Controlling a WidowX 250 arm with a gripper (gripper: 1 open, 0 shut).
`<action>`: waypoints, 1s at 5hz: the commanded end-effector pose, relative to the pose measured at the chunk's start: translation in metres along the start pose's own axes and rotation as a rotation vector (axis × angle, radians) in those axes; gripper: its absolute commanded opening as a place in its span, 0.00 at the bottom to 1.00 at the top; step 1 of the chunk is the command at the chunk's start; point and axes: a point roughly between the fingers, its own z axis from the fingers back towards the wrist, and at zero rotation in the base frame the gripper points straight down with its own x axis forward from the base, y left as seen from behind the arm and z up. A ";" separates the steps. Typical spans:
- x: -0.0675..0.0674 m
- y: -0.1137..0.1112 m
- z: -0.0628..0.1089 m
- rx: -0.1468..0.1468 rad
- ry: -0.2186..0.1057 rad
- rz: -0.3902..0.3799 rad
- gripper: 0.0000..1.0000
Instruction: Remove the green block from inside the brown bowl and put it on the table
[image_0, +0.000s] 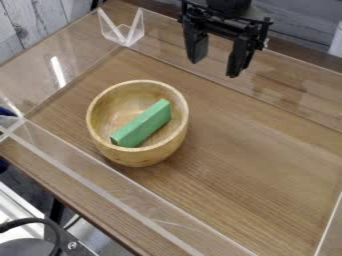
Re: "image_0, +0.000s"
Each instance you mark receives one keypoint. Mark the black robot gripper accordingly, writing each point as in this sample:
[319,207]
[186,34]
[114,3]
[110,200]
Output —
[233,19]

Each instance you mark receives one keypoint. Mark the light wooden bowl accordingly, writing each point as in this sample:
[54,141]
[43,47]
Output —
[117,106]

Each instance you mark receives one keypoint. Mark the green rectangular block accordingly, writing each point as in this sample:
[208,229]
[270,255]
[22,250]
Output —
[135,131]

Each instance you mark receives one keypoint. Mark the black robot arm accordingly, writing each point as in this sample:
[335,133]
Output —
[230,19]

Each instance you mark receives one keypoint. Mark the blue object at edge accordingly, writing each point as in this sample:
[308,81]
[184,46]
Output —
[6,112]

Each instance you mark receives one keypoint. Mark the clear acrylic corner bracket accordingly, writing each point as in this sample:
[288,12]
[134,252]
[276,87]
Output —
[122,34]

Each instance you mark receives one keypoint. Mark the clear acrylic tray wall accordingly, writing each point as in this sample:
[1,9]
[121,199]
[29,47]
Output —
[253,186]

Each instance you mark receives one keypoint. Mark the black metal table bracket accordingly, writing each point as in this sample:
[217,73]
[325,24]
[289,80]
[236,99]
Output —
[70,246]

